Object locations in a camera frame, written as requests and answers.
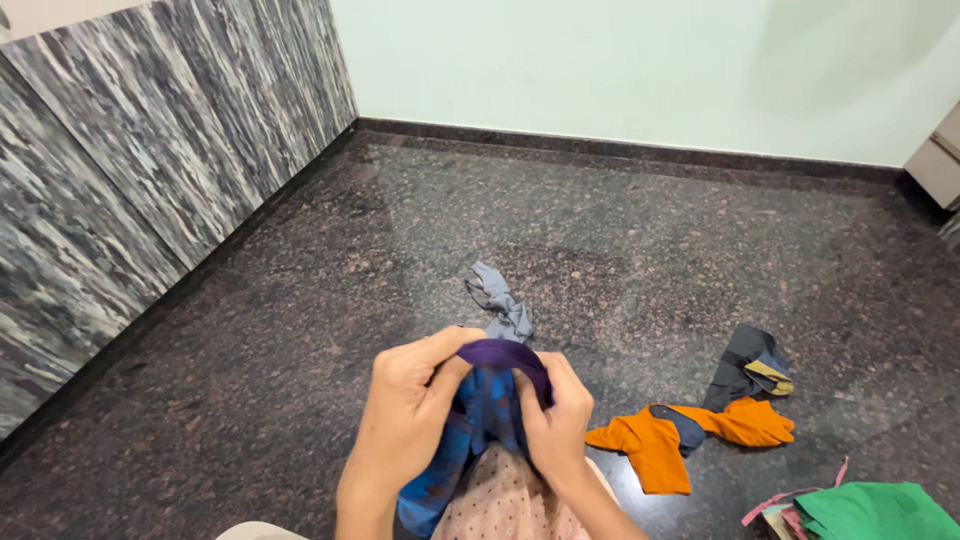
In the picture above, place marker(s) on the person's right hand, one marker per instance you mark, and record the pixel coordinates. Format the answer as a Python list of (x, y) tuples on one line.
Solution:
[(559, 427)]

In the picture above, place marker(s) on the blue garment with purple band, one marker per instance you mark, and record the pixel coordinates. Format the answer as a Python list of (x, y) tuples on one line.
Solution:
[(480, 420)]

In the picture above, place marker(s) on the person's pink dotted clothing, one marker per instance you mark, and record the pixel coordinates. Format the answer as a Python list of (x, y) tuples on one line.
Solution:
[(510, 499)]

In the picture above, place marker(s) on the pink cloth strip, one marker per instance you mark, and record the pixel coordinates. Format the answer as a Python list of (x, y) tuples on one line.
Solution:
[(795, 499)]

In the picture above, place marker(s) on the dark grey garment yellow trim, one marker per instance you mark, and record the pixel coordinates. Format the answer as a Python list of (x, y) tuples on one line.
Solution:
[(746, 367)]

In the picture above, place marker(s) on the green folded cloth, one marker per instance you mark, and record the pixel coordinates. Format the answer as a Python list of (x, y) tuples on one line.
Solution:
[(874, 514)]

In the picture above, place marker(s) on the person's left hand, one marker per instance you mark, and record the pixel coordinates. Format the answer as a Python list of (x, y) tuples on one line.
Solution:
[(405, 420)]

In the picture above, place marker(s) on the orange garment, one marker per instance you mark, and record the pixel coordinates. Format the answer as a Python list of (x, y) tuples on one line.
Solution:
[(675, 442)]

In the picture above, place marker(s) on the grey crumpled garment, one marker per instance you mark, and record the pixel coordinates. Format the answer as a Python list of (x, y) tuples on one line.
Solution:
[(501, 304)]

